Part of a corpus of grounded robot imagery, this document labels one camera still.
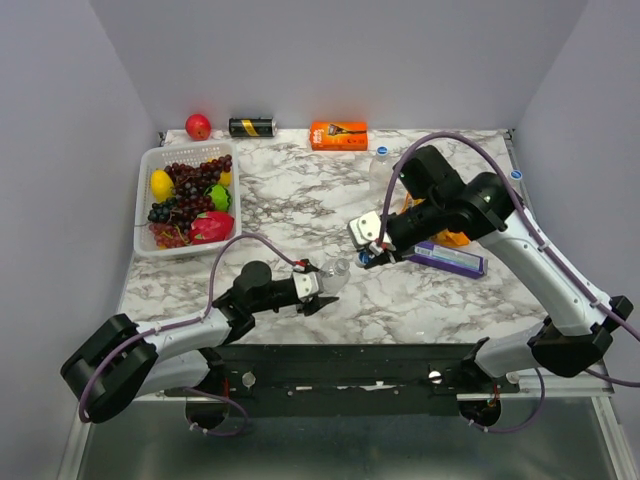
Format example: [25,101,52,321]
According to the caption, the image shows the clear bottle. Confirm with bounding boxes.
[369,152,394,196]
[319,258,350,296]

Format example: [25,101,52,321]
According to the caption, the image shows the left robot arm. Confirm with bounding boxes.
[60,261,338,424]

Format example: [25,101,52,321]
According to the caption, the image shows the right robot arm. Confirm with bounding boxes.
[347,146,633,392]

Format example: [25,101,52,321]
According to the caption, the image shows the purple toothpaste box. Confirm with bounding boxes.
[408,241,488,279]

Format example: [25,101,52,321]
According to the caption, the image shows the orange snack bag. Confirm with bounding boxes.
[399,193,471,248]

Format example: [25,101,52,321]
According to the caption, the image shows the red dragon fruit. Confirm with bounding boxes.
[189,211,235,245]

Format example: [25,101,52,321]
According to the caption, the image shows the orange razor box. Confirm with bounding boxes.
[309,122,368,151]

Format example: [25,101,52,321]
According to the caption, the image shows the green toy fruit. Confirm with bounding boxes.
[205,184,232,212]

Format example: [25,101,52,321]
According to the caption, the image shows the yellow fruit behind grapes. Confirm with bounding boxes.
[218,171,232,187]

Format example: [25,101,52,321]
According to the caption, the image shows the light red grapes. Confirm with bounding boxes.
[148,223,190,250]

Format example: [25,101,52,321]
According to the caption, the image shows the red grape bunch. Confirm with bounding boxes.
[164,154,233,229]

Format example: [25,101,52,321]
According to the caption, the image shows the dark blue grapes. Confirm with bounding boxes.
[147,199,176,224]

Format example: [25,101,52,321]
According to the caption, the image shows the yellow lemon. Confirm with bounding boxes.
[150,169,174,203]

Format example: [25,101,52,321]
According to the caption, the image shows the black gold can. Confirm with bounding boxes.
[228,118,277,138]

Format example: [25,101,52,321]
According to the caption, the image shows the red apple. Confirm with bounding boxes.
[185,114,212,141]

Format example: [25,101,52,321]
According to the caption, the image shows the white plastic basket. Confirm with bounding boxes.
[133,140,242,259]

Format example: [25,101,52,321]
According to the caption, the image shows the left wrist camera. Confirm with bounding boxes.
[292,272,323,302]

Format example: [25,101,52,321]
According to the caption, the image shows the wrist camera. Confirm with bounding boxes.
[347,211,381,251]
[292,272,323,302]

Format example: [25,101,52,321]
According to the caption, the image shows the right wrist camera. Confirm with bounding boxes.
[347,211,381,251]

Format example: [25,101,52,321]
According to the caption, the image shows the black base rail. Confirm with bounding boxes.
[195,344,519,418]

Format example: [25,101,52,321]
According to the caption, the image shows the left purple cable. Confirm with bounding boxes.
[78,232,306,421]

